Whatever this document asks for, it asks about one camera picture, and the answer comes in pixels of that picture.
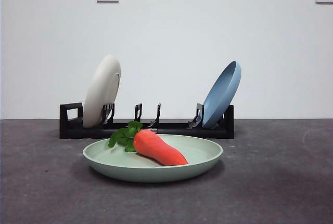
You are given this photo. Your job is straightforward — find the orange carrot with green leaves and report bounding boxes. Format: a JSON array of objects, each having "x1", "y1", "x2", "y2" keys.
[{"x1": 108, "y1": 121, "x2": 189, "y2": 167}]

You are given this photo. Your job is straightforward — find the light green plate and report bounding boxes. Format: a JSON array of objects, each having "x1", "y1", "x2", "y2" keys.
[{"x1": 82, "y1": 134, "x2": 224, "y2": 183}]

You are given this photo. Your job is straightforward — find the blue plate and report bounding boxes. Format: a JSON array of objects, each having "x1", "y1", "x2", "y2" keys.
[{"x1": 201, "y1": 61, "x2": 242, "y2": 128}]

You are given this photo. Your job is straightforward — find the cream white plate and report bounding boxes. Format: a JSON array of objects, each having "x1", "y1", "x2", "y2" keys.
[{"x1": 82, "y1": 54, "x2": 122, "y2": 128}]

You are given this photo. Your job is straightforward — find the black plate rack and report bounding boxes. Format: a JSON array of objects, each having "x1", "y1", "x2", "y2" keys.
[{"x1": 59, "y1": 103, "x2": 235, "y2": 139}]

